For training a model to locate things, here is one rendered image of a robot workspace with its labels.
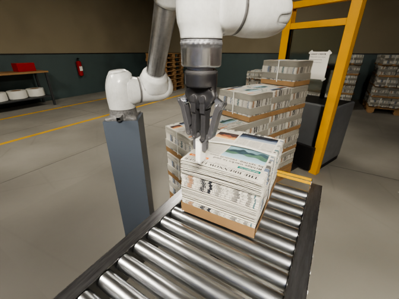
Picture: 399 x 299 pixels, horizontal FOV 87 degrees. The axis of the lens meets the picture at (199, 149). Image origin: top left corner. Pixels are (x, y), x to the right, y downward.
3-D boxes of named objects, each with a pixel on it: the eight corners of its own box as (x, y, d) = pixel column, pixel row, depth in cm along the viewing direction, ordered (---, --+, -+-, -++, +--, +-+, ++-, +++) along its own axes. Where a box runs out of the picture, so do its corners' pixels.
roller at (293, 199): (212, 177, 115) (212, 168, 112) (307, 207, 92) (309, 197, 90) (208, 181, 111) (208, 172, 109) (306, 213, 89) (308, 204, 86)
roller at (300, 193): (217, 171, 120) (218, 164, 118) (309, 199, 97) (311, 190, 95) (213, 175, 116) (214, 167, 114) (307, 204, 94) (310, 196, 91)
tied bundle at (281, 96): (238, 108, 217) (240, 85, 207) (257, 104, 233) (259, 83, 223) (269, 117, 190) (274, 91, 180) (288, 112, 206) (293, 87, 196)
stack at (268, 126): (169, 206, 205) (163, 124, 170) (249, 169, 269) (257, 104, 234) (193, 231, 177) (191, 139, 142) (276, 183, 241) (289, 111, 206)
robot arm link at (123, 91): (106, 106, 131) (99, 68, 122) (136, 102, 140) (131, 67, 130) (110, 112, 119) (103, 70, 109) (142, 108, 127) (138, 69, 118)
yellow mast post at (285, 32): (264, 153, 311) (286, 2, 233) (268, 152, 316) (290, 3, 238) (269, 155, 304) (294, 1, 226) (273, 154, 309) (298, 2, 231)
